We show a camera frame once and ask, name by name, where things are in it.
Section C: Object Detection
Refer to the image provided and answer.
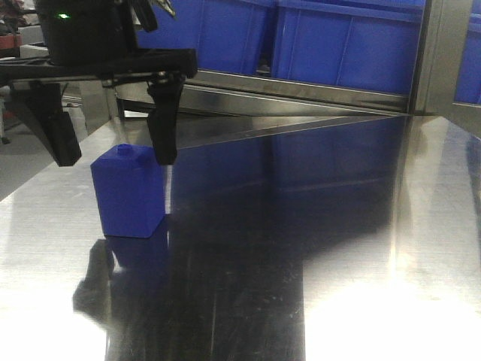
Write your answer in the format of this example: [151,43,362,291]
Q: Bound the blue plastic bin left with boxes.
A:
[137,1,276,75]

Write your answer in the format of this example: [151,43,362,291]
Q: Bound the blue plastic bin right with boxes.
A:
[271,1,422,95]

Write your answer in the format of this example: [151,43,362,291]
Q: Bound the blue bin far right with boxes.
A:
[455,1,481,105]

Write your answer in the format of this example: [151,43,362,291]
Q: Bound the blue block part with knob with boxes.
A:
[90,144,165,238]

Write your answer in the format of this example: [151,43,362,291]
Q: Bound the blue plastic bin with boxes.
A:
[137,1,276,75]
[271,1,422,95]

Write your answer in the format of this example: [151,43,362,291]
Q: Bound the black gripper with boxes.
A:
[1,1,198,166]

